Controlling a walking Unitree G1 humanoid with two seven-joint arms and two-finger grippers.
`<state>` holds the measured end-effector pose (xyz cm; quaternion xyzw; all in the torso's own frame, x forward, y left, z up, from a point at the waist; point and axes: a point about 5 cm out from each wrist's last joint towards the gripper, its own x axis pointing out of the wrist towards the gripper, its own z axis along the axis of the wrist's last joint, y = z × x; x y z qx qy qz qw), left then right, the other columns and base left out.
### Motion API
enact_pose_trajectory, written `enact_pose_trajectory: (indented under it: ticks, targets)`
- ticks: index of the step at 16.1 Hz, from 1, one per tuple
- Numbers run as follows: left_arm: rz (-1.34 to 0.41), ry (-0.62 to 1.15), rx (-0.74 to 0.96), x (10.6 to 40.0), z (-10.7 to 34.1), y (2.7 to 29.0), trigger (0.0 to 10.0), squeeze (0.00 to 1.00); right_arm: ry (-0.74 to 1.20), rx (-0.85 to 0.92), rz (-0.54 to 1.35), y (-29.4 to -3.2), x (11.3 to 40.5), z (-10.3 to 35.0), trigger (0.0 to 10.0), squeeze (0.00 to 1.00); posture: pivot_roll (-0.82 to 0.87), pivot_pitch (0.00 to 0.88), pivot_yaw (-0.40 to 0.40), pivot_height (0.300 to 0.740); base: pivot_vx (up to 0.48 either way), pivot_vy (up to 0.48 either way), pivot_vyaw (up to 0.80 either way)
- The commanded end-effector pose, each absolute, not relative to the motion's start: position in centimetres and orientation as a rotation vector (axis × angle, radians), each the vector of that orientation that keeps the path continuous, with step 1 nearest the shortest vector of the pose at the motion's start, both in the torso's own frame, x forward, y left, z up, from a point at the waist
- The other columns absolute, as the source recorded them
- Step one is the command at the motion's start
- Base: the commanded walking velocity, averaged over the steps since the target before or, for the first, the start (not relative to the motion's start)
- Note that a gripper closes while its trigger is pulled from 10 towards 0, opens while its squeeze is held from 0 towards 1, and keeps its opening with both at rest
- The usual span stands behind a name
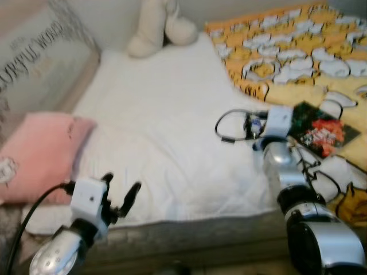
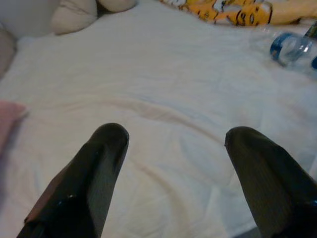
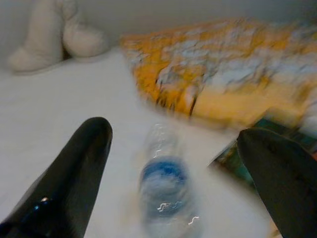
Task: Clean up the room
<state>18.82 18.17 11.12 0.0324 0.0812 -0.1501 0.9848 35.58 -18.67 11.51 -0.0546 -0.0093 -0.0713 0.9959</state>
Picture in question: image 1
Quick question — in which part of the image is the dark green red cover book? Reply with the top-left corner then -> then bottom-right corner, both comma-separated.
290,102 -> 361,157

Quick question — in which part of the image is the pink pillow with cartoon print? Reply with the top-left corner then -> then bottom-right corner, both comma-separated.
0,112 -> 97,206

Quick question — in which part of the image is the yellow cartoon print blanket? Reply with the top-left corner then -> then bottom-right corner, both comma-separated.
205,3 -> 367,227

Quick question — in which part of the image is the grey quilted mattress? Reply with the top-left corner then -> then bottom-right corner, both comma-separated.
17,209 -> 299,270

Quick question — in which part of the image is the white quilted mattress pad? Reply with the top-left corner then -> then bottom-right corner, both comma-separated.
23,34 -> 287,235

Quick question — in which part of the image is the grey floral printed headboard cushion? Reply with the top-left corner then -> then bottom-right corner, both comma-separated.
0,0 -> 103,144

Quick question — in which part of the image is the cream plush toy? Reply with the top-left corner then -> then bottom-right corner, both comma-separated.
127,0 -> 200,58

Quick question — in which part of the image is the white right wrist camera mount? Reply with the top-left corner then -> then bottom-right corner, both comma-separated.
264,105 -> 294,140

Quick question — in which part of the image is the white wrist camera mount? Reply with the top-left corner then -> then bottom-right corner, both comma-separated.
70,178 -> 111,238
264,105 -> 294,140

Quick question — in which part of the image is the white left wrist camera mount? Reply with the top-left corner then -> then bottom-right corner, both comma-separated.
70,178 -> 111,238

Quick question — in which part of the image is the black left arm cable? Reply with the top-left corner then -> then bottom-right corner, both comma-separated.
5,182 -> 75,275

